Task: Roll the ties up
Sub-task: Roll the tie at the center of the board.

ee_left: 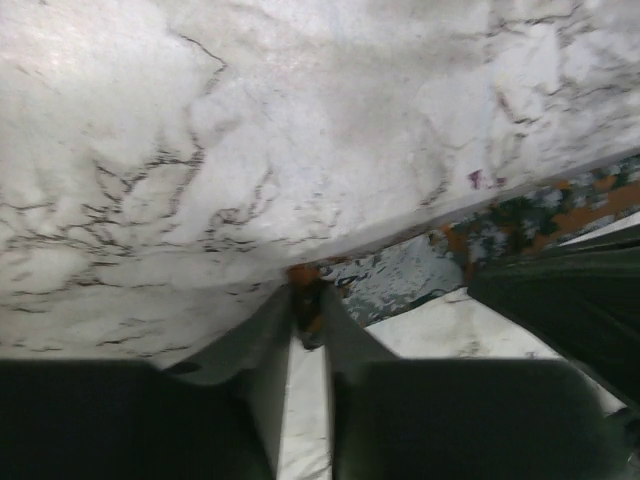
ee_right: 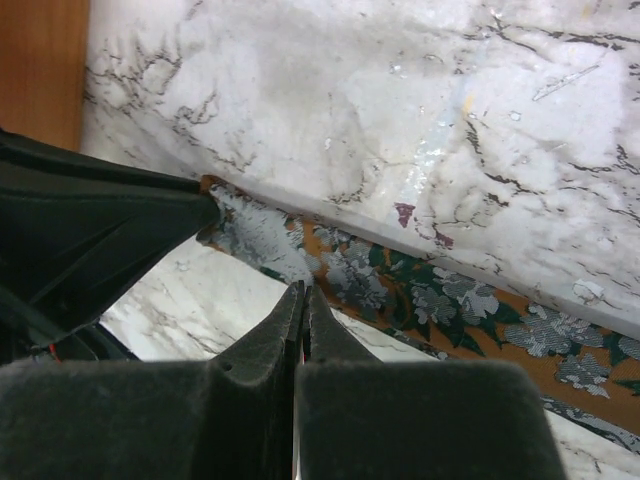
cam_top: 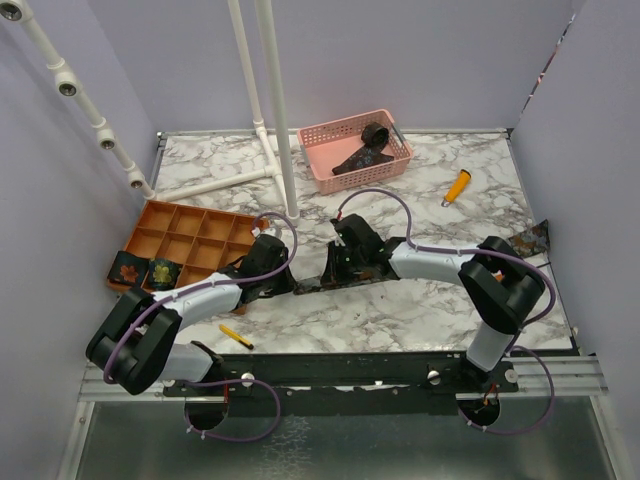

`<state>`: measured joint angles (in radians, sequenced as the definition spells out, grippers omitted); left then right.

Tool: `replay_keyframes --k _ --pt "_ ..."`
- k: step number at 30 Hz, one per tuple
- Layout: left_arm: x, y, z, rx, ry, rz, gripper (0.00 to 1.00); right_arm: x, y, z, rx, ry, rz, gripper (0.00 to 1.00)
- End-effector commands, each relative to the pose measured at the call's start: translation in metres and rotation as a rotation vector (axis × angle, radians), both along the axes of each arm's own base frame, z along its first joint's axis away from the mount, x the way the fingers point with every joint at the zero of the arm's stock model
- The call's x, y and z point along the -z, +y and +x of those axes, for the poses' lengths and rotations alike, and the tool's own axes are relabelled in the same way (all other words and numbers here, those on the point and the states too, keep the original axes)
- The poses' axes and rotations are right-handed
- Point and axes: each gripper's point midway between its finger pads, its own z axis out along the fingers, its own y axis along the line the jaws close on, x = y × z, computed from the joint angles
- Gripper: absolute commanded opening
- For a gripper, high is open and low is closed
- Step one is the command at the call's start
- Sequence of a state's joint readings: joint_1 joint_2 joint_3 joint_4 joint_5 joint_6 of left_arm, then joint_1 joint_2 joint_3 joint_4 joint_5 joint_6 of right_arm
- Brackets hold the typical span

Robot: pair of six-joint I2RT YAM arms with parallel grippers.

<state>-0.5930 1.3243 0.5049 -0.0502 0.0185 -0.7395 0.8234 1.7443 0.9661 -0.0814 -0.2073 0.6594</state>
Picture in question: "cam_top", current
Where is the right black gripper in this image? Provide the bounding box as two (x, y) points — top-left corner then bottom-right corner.
(321, 240), (366, 285)

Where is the brown grey floral tie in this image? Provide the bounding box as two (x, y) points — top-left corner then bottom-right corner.
(294, 215), (550, 295)

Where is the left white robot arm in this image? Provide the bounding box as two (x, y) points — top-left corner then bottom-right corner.
(85, 234), (294, 395)

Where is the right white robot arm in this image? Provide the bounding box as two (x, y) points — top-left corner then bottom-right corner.
(320, 214), (546, 391)

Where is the pink perforated plastic basket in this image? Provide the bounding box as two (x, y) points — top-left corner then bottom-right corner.
(297, 109), (413, 195)

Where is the navy yellow-flower rolled tie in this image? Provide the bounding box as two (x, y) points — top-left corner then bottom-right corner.
(144, 258), (182, 291)

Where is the dark blue-flowered tie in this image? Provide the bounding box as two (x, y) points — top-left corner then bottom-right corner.
(332, 122), (394, 175)

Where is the black orange-flower rolled tie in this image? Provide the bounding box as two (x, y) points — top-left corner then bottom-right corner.
(107, 251), (149, 286)

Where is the yellow handled utility knife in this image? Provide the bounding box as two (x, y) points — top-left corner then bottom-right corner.
(441, 169), (472, 207)

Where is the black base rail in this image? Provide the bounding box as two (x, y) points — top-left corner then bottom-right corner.
(163, 352), (518, 416)

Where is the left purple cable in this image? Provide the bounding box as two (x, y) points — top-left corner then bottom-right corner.
(102, 212), (300, 444)

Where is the white PVC pipe frame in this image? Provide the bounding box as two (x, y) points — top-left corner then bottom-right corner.
(0, 0), (301, 221)

